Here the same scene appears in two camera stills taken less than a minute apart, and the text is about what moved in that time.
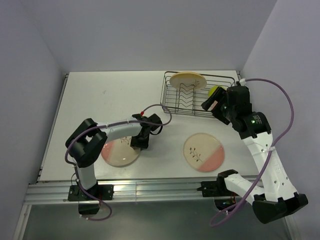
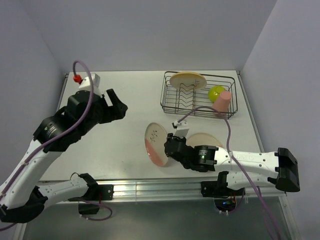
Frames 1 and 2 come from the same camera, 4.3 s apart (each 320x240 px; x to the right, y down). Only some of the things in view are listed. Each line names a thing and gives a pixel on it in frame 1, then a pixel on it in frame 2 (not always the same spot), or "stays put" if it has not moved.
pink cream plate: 119,152 to 155,136
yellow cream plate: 188,80 stays put
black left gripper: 143,145 to 117,111
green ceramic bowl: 213,89 stays put
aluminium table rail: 40,193 stays put
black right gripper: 217,95 to 170,136
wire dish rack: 189,102 stays put
